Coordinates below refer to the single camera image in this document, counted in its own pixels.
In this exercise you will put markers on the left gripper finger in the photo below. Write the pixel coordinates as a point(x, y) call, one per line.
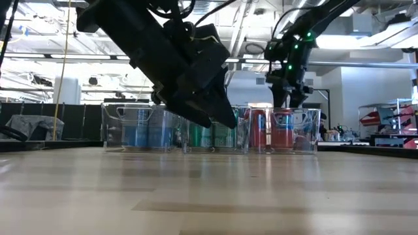
point(218, 104)
point(192, 115)

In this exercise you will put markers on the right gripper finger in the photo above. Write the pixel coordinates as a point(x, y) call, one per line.
point(298, 99)
point(281, 98)

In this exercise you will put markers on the red soda can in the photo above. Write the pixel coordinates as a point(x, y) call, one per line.
point(258, 130)
point(282, 130)

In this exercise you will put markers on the silver blue soda can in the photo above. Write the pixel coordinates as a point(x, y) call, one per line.
point(160, 134)
point(134, 134)

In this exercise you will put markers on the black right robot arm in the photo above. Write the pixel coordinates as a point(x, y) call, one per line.
point(313, 23)

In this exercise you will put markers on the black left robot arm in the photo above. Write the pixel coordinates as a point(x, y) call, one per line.
point(130, 36)

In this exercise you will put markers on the clear plastic bin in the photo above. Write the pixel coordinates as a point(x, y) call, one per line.
point(310, 137)
point(114, 143)
point(241, 143)

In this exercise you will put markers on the metal rack with red parts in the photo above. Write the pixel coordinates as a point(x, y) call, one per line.
point(369, 119)

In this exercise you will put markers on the black partition panel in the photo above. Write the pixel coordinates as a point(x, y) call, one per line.
point(81, 120)

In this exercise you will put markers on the grey cloth cover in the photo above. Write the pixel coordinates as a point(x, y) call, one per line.
point(32, 125)

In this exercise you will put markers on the black metal frame stand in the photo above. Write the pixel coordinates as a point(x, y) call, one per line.
point(328, 107)

